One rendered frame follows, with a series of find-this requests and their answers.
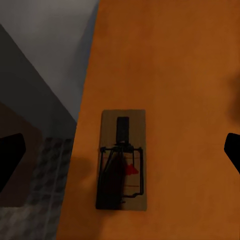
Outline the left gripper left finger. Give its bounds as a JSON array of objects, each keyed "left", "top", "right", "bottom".
[{"left": 0, "top": 133, "right": 26, "bottom": 193}]

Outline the mousetrap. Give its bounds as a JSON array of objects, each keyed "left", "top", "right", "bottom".
[{"left": 95, "top": 109, "right": 148, "bottom": 211}]

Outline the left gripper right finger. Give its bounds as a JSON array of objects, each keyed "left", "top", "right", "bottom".
[{"left": 224, "top": 133, "right": 240, "bottom": 173}]

